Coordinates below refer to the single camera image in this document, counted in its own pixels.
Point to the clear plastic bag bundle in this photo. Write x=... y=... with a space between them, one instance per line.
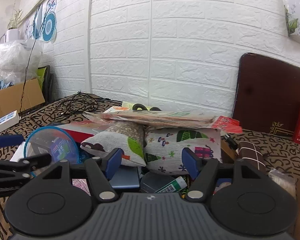
x=19 y=60

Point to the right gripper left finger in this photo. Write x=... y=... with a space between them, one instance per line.
x=99 y=172

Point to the blue round wall fan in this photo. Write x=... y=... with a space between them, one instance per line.
x=49 y=30

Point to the green patch fabric pouch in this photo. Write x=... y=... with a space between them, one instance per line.
x=126 y=135

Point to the blue purple small box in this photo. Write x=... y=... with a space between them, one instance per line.
x=61 y=149

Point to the brown wrapped gift box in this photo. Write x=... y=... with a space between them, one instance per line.
x=252 y=154

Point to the black marker pen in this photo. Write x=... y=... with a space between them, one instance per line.
x=232 y=144

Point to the red flat box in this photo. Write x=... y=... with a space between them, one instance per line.
x=81 y=130

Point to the green white tube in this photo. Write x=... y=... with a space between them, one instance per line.
x=176 y=185

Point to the white potted plant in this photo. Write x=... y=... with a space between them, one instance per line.
x=12 y=33

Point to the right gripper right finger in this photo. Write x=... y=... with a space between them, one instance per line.
x=203 y=173

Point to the christmas print fabric pouch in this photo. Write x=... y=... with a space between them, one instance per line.
x=164 y=147

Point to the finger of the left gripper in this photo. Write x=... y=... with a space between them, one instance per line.
x=14 y=175
x=9 y=140

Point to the letter print brown cloth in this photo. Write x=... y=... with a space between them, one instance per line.
x=281 y=152

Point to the yellow green toy car box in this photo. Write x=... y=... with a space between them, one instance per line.
x=139 y=107

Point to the blue rimmed round mesh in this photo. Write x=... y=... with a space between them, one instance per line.
x=52 y=144

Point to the dark brown wooden board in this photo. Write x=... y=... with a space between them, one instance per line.
x=267 y=95

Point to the white power strip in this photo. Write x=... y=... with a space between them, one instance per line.
x=9 y=120

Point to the cardboard box left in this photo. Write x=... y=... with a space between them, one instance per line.
x=17 y=98

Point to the orange white medicine box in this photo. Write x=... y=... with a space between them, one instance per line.
x=116 y=109

